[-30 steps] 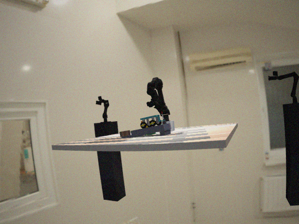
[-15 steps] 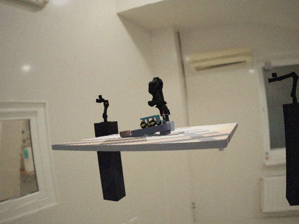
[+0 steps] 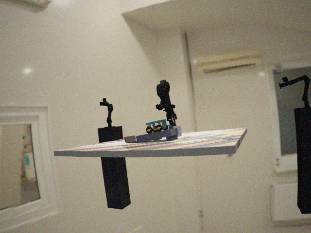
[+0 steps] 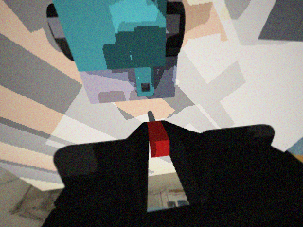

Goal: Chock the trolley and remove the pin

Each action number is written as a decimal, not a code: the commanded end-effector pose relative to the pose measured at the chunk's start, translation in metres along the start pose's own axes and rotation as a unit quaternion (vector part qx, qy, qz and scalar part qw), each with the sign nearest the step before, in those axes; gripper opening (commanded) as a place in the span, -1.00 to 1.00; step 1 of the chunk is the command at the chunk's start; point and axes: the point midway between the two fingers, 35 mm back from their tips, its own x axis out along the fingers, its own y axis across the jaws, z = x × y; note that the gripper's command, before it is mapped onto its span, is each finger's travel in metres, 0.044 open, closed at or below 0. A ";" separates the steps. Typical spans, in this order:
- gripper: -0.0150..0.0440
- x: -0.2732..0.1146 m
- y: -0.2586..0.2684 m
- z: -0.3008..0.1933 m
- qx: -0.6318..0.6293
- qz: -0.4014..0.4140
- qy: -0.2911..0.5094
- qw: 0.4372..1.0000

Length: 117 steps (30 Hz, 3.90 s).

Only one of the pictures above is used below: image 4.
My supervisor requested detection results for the red-headed pin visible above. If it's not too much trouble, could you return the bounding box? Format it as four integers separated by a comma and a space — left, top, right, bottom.
147, 111, 169, 158

